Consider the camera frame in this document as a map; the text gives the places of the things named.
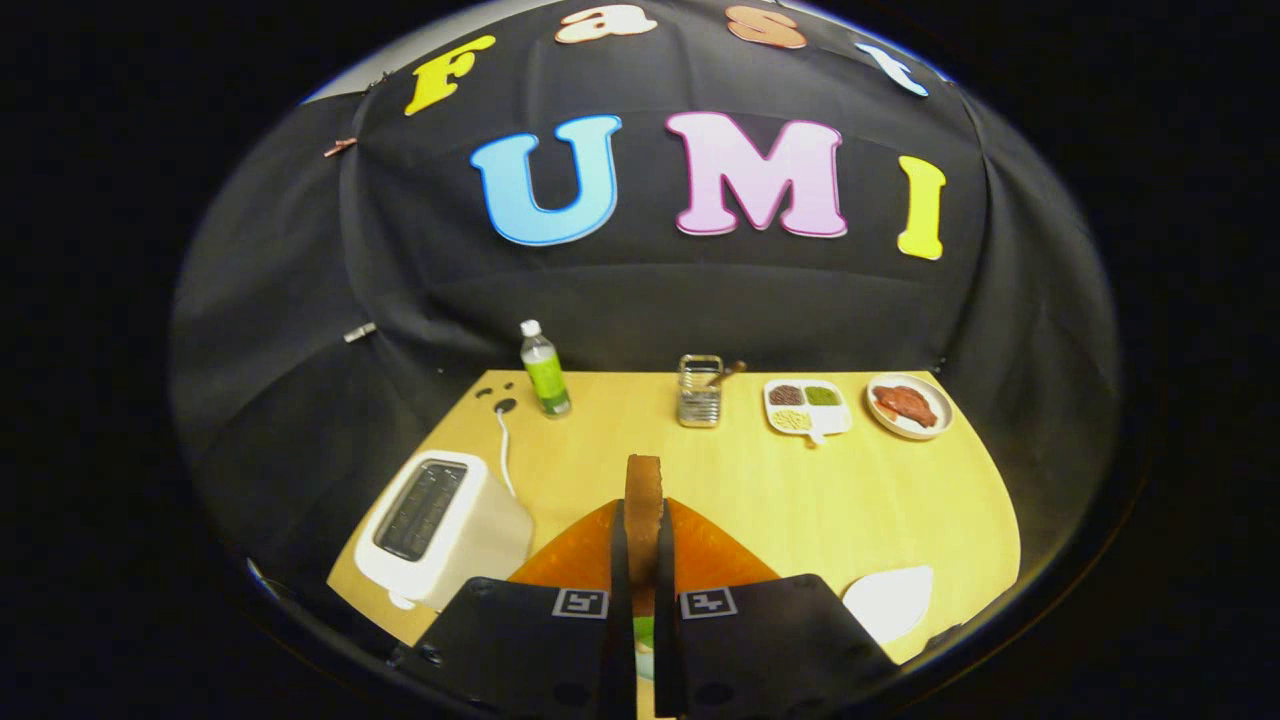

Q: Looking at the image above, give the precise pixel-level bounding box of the metal wire utensil holder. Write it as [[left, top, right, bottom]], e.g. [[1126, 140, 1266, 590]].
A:
[[677, 354, 724, 429]]

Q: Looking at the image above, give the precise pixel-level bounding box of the white toaster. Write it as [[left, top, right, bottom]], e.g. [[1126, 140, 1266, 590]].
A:
[[354, 450, 535, 612]]

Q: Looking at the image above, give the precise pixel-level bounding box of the bread slice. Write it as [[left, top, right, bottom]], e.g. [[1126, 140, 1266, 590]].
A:
[[624, 454, 665, 617]]

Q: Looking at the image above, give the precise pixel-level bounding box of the black backdrop cloth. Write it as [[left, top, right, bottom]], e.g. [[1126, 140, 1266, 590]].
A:
[[170, 0, 1121, 581]]

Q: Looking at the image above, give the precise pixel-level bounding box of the round white meat plate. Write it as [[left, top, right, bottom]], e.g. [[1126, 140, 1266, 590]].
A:
[[866, 373, 954, 441]]

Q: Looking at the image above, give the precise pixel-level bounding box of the white toaster cable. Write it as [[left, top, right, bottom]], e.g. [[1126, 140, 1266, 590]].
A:
[[494, 408, 517, 498]]

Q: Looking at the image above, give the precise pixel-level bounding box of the white divided bean dish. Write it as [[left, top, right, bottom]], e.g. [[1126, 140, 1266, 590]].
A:
[[763, 378, 853, 446]]

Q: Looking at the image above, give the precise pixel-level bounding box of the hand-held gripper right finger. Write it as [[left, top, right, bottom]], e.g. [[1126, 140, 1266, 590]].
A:
[[653, 497, 901, 720]]

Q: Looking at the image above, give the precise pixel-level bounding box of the brown meat slice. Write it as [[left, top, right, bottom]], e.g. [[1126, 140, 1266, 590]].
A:
[[873, 385, 939, 429]]

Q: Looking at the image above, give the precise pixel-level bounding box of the green label plastic bottle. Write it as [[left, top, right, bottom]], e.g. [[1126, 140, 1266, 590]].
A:
[[519, 319, 572, 418]]

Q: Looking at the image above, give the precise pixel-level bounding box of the white pointed plate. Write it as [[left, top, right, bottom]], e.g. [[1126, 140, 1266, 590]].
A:
[[843, 565, 935, 646]]

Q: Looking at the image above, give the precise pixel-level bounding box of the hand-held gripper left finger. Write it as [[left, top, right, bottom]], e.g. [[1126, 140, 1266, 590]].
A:
[[390, 498, 638, 720]]

